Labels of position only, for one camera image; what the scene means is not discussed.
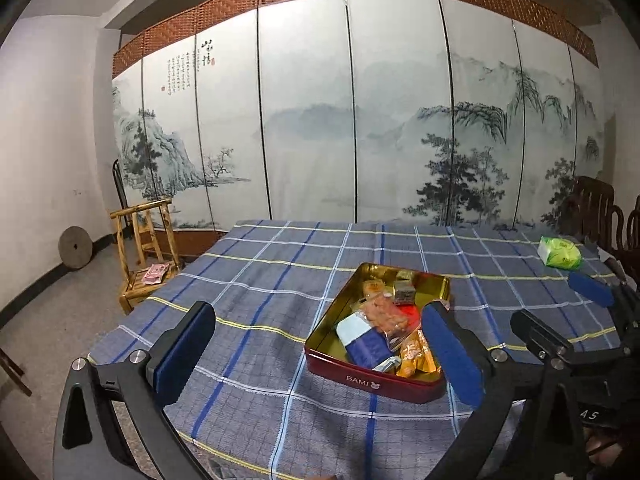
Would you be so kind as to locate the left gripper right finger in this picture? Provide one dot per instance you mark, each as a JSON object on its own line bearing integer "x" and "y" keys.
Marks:
{"x": 489, "y": 385}

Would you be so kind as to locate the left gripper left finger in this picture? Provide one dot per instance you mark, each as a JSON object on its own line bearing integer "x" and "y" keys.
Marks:
{"x": 89, "y": 443}

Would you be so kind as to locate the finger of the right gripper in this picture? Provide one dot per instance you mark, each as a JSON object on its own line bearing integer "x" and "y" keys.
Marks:
{"x": 620, "y": 300}
{"x": 544, "y": 441}

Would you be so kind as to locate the orange snack packet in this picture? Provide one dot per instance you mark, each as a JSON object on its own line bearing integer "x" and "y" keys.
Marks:
{"x": 416, "y": 357}

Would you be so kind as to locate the red snack packet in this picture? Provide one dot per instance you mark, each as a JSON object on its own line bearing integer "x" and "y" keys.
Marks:
{"x": 412, "y": 312}

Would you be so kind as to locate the blue and white snack box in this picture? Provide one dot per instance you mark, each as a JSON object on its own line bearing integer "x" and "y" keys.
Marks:
{"x": 364, "y": 346}

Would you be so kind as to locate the clear bag of orange snacks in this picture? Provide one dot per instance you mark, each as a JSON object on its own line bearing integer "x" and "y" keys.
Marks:
{"x": 383, "y": 315}

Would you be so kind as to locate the green tissue pack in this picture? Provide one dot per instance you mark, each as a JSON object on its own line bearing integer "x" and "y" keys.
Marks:
{"x": 559, "y": 253}

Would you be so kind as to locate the dark wooden chair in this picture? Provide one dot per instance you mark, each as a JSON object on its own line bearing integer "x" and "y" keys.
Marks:
{"x": 590, "y": 215}

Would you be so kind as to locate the red and gold tin box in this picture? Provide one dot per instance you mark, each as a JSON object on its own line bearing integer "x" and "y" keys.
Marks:
{"x": 327, "y": 357}

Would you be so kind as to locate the blue plaid tablecloth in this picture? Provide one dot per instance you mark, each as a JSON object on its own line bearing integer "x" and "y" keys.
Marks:
{"x": 252, "y": 407}

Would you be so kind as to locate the bamboo chair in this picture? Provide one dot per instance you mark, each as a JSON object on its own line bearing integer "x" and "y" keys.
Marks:
{"x": 156, "y": 250}

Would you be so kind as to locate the round stone disc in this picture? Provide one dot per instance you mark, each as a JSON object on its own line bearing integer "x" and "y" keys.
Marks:
{"x": 75, "y": 248}

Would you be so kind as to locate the painted folding screen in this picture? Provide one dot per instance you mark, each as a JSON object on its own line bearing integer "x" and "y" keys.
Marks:
{"x": 450, "y": 111}

